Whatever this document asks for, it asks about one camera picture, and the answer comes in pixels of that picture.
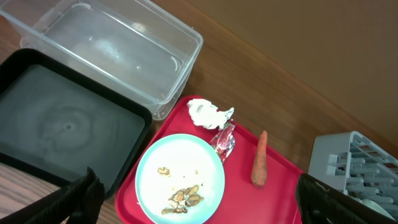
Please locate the red serving tray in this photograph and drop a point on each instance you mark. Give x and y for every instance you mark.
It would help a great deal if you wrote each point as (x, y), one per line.
(242, 202)

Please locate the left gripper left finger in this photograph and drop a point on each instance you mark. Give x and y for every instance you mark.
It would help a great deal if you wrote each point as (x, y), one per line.
(78, 202)

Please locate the white tissue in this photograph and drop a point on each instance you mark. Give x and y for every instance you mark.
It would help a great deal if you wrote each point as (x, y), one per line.
(204, 113)

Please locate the clear plastic bin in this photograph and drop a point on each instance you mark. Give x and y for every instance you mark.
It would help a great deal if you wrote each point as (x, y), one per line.
(133, 47)

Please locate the light blue plate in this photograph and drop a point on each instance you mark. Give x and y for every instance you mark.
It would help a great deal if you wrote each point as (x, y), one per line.
(180, 151)

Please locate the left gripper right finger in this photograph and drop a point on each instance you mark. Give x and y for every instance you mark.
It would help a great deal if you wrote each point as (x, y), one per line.
(318, 203)

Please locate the food scraps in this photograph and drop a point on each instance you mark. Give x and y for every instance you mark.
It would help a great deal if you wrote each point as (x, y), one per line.
(178, 190)

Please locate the orange carrot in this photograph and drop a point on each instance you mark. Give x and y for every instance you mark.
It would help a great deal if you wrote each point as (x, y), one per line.
(259, 167)

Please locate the grey dishwasher rack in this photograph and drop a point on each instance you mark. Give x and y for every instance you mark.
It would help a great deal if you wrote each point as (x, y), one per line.
(355, 166)

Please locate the light blue bowl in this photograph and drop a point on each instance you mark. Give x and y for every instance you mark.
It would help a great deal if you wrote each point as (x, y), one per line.
(374, 206)

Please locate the black plastic tray bin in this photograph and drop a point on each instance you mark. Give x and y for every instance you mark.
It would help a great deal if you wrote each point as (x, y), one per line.
(56, 123)

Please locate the red candy wrapper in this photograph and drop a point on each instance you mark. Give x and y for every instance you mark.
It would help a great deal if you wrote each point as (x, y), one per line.
(223, 142)

